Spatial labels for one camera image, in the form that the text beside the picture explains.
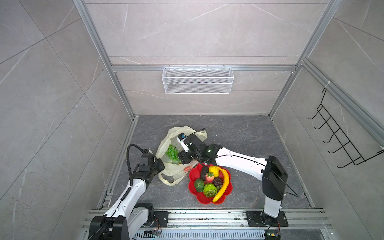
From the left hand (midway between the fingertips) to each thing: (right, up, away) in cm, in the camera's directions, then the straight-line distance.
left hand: (161, 159), depth 87 cm
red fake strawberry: (+28, -7, -9) cm, 30 cm away
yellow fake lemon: (+31, -5, -4) cm, 32 cm away
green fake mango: (+22, -12, -8) cm, 26 cm away
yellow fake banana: (+36, -13, -8) cm, 39 cm away
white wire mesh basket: (+22, +52, +13) cm, 58 cm away
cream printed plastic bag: (+7, -7, -5) cm, 10 cm away
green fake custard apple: (+28, -13, -11) cm, 33 cm away
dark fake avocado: (+26, -6, -2) cm, 26 cm away
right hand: (+13, +6, -6) cm, 15 cm away
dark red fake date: (+33, -11, -6) cm, 35 cm away
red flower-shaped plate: (+20, -8, -1) cm, 22 cm away
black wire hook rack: (+87, +16, -20) cm, 91 cm away
